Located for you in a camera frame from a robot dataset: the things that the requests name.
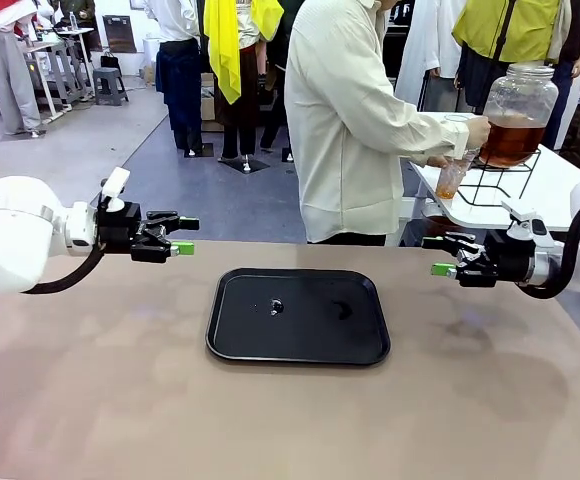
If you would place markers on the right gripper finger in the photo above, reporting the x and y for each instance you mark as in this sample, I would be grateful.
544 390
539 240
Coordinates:
462 242
475 272

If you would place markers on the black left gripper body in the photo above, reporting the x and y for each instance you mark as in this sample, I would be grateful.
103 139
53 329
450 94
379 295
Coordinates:
120 230

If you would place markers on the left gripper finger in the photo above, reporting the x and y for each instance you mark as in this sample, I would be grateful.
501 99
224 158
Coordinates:
160 250
170 222

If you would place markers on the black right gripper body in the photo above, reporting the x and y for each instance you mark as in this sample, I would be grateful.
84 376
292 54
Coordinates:
512 262

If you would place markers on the tall clear plastic cup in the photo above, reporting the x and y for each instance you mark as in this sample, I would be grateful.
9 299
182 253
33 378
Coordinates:
447 187

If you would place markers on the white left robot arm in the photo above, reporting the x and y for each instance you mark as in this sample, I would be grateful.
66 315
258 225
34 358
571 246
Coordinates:
15 225

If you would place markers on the person's right forearm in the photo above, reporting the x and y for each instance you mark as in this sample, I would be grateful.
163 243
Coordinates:
435 132

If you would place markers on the glass drink dispenser jar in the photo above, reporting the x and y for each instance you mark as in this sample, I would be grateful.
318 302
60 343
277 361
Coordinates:
520 100

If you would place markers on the person's left hand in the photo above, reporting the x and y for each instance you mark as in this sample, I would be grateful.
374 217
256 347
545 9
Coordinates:
441 161

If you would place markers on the person's right hand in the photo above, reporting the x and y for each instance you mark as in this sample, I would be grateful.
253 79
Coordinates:
479 131

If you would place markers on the white side table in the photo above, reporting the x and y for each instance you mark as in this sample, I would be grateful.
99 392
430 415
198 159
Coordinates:
555 190

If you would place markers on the mannequin in white shirt dark skirt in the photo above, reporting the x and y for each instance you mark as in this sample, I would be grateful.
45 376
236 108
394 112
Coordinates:
177 75

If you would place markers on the grey plastic stool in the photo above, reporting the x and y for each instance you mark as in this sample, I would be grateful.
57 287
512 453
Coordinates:
110 75

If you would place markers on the mannequin in black clothes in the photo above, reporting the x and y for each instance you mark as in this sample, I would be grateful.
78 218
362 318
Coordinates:
275 100

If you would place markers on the black plastic serving tray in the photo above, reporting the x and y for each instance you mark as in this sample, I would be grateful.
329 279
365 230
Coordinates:
300 340

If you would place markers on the person in cream shirt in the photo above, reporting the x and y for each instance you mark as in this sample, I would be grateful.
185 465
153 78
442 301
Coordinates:
340 125

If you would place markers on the small black bag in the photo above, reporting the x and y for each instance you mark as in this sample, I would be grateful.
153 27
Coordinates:
110 60

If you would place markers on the mannequin with yellow cloth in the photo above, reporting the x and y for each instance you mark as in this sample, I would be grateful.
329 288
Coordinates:
230 50

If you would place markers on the grey metal workbench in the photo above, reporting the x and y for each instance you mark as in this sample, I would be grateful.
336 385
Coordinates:
55 50

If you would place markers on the mannequin in white coat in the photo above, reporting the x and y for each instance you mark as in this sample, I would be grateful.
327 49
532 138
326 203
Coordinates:
425 50

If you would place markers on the black framed board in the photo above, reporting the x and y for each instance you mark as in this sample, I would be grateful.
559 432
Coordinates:
119 32

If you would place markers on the clear water bottle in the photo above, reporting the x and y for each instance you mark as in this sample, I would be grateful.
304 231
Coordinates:
73 20

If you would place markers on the mannequin in yellow-green jacket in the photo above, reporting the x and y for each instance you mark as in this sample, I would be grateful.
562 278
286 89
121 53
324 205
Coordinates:
505 30

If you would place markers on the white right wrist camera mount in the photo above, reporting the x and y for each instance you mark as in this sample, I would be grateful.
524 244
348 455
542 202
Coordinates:
525 227

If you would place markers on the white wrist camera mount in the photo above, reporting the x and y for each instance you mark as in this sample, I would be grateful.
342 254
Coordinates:
525 227
116 182

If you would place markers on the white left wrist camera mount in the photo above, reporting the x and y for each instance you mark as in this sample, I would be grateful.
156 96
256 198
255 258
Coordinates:
116 182

